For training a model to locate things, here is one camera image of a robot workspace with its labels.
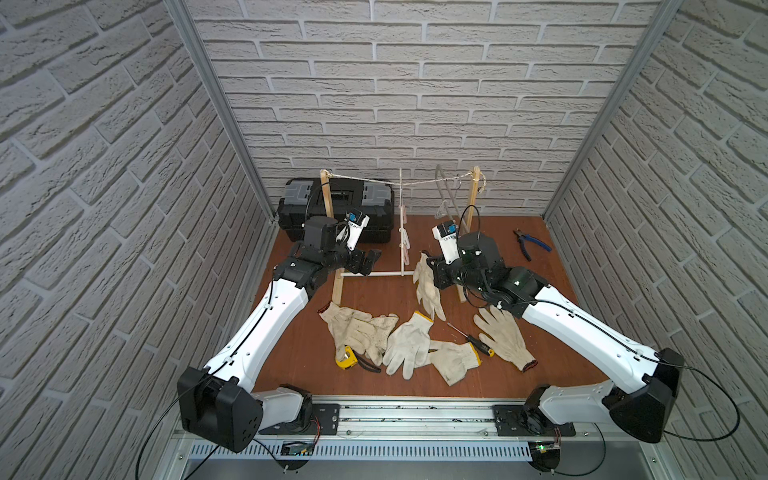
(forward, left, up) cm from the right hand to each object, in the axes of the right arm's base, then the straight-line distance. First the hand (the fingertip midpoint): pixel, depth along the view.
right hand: (432, 259), depth 74 cm
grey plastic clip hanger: (+17, -5, +2) cm, 18 cm away
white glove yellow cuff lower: (-17, -6, -26) cm, 32 cm away
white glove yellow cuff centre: (-12, +6, -25) cm, 29 cm away
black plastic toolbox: (+35, +40, -8) cm, 53 cm away
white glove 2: (-6, +14, -24) cm, 29 cm away
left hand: (+7, +16, +1) cm, 17 cm away
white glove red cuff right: (-12, -24, -27) cm, 38 cm away
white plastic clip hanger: (+11, +6, -4) cm, 13 cm away
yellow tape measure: (-15, +23, -24) cm, 37 cm away
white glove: (-7, +21, -25) cm, 33 cm away
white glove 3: (-5, +1, -8) cm, 9 cm away
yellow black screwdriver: (-14, -14, -26) cm, 32 cm away
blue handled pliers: (+27, -42, -27) cm, 56 cm away
